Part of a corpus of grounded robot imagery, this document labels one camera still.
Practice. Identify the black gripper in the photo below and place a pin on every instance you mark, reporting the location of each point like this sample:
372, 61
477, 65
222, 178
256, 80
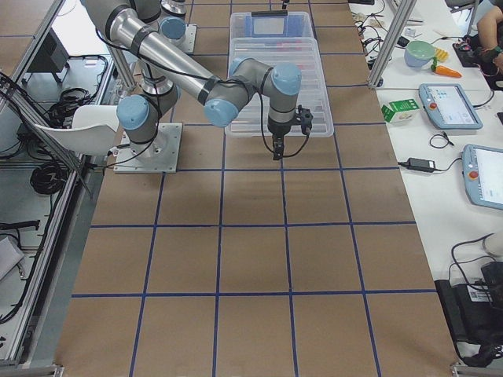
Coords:
277, 129

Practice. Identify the clear plastic box lid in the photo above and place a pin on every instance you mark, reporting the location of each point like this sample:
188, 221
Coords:
300, 70

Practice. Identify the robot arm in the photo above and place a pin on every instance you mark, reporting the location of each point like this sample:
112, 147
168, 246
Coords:
173, 9
137, 26

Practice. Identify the clear plastic storage box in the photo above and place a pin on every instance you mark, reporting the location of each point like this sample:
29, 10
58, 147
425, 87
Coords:
294, 25

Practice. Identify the green white carton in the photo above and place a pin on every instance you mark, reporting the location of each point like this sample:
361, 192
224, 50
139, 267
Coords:
400, 111

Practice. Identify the black power brick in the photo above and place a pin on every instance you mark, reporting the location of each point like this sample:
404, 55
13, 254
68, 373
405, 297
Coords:
423, 165

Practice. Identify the green bowl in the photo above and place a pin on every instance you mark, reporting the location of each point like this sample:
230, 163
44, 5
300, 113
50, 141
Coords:
418, 53

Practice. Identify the teach pendant tablet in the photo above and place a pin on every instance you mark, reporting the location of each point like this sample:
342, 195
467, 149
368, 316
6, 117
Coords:
448, 107
482, 173

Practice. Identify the orange toy carrot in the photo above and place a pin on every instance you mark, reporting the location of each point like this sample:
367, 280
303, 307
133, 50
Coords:
444, 71

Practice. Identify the yellow toy corn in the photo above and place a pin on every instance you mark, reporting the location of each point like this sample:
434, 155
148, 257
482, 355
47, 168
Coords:
441, 55

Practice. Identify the white chair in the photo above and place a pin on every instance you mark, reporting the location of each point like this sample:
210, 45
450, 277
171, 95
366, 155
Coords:
92, 133

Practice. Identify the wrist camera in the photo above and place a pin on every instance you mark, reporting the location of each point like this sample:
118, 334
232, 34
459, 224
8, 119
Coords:
304, 119

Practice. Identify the black box latch handle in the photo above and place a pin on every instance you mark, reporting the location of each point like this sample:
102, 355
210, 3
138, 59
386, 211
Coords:
269, 13

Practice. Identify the aluminium frame post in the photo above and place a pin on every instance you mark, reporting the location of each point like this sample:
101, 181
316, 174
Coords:
394, 32

